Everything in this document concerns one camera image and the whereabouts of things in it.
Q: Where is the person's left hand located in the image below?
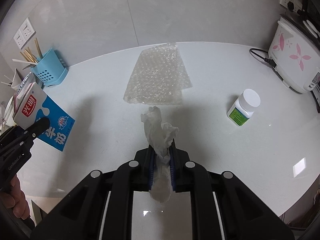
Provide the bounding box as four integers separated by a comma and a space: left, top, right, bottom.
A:
1, 175, 30, 220

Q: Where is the clear bubble wrap sheet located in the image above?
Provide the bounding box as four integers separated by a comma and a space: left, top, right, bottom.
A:
123, 43, 192, 105

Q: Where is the white wall socket right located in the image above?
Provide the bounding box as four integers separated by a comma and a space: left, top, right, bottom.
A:
279, 0, 302, 12

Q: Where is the wooden chopsticks bundle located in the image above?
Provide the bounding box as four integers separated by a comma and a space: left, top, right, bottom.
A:
12, 38, 44, 67

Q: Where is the white floral rice cooker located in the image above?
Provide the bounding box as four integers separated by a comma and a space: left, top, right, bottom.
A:
268, 15, 319, 94

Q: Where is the white wall socket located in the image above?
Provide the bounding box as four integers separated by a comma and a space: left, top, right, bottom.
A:
13, 18, 36, 49
279, 0, 302, 12

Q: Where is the white tissue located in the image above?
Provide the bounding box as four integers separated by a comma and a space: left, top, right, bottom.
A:
141, 106, 179, 203

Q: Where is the blue utensil holder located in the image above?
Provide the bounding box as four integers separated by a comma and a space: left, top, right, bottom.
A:
30, 48, 68, 87

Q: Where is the blue white milk carton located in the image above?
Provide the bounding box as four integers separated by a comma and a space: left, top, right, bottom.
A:
13, 82, 75, 152

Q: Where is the black power cord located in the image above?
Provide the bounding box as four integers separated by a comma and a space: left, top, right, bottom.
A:
248, 48, 278, 68

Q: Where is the white pill bottle green label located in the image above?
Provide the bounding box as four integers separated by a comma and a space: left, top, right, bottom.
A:
227, 88, 261, 126

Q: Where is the white wall socket left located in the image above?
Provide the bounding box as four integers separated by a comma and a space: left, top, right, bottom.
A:
13, 18, 36, 49

